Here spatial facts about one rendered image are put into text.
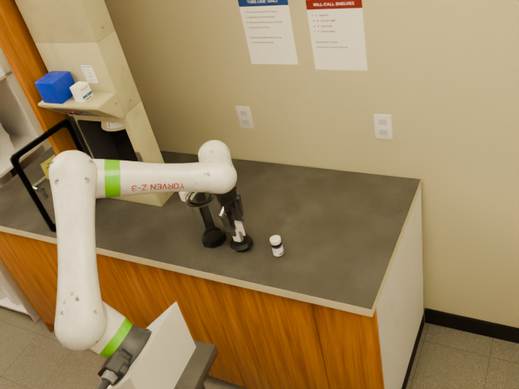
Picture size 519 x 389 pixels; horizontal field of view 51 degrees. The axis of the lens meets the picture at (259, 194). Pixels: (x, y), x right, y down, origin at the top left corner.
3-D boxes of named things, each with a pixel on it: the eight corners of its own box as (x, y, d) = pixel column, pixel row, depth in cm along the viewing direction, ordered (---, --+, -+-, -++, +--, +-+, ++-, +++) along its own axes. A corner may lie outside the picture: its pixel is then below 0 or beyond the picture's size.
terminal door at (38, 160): (103, 191, 249) (67, 117, 225) (53, 234, 231) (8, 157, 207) (102, 191, 250) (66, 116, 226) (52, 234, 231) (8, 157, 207)
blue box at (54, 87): (61, 90, 218) (51, 70, 212) (79, 91, 213) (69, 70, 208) (43, 103, 211) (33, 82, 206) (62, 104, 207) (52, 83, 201)
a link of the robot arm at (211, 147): (223, 130, 184) (192, 139, 183) (229, 148, 174) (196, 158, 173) (232, 164, 192) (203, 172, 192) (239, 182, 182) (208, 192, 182)
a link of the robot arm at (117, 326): (104, 366, 150) (47, 327, 148) (106, 355, 165) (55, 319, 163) (133, 327, 153) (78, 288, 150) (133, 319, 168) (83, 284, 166)
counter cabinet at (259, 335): (117, 255, 368) (62, 145, 314) (423, 325, 275) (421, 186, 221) (49, 332, 323) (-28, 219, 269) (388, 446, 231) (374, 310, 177)
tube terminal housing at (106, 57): (137, 166, 270) (76, 17, 224) (191, 173, 256) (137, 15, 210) (106, 197, 254) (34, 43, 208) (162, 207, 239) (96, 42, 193)
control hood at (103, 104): (66, 110, 226) (55, 89, 220) (126, 115, 211) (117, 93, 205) (47, 125, 218) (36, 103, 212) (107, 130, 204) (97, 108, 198)
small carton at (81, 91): (84, 95, 209) (78, 81, 206) (93, 96, 207) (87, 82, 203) (76, 101, 206) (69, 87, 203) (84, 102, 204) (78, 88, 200)
